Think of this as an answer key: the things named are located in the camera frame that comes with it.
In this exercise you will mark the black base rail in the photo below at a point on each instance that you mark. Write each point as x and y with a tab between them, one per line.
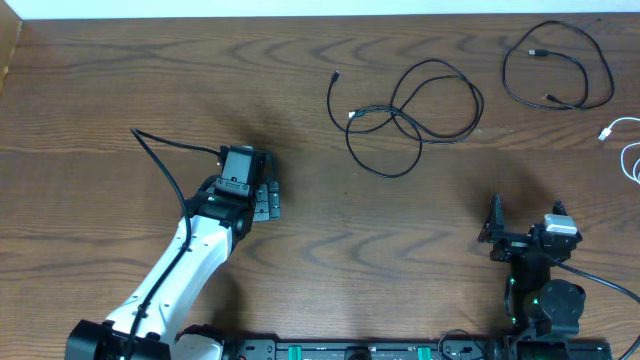
360	350

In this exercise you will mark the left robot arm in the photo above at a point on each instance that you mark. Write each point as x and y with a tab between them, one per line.
221	213

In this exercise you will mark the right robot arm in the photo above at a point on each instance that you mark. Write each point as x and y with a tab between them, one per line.
545	312

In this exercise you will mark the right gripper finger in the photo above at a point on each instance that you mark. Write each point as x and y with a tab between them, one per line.
493	229
558	209

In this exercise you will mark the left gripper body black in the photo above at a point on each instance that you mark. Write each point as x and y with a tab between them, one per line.
267	201

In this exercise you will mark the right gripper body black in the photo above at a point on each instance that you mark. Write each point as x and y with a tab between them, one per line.
511	245

